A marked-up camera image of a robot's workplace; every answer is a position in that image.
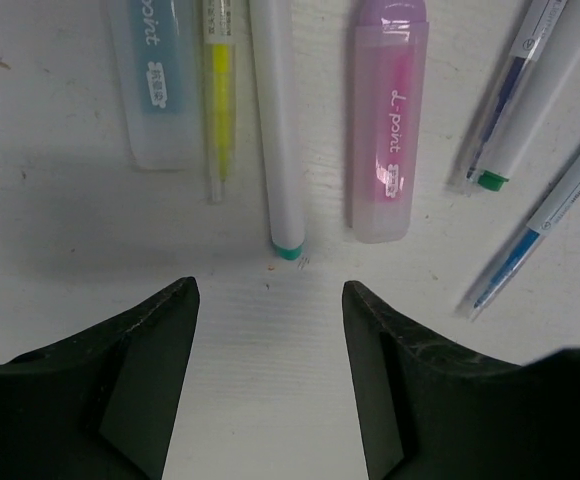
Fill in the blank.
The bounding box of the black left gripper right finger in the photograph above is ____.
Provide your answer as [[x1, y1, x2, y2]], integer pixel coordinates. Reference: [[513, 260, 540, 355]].
[[342, 281, 580, 479]]

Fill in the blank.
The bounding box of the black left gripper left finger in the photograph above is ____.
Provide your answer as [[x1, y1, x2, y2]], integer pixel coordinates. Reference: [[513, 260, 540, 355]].
[[0, 277, 200, 479]]

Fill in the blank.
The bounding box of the teal cap white marker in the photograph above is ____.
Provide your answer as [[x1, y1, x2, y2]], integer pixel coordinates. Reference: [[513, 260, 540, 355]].
[[249, 1, 306, 261]]

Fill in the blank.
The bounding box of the green cap white marker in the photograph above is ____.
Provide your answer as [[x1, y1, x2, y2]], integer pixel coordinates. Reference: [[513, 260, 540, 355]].
[[476, 1, 580, 192]]

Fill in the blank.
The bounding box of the clear light blue pen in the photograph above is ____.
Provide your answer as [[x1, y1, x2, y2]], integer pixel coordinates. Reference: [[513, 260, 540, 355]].
[[457, 152, 580, 319]]

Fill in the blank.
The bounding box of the pink highlighter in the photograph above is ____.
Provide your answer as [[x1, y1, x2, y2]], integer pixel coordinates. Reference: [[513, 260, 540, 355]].
[[351, 1, 429, 244]]

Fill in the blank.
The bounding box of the blue highlighter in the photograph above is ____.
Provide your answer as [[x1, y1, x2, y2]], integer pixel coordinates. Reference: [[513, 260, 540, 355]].
[[104, 0, 204, 171]]

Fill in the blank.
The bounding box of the clear dark blue pen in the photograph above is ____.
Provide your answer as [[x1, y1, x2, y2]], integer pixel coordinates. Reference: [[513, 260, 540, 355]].
[[448, 1, 567, 192]]

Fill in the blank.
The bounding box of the thin yellow pen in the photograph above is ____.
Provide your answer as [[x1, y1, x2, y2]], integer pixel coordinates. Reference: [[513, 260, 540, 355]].
[[202, 0, 236, 203]]

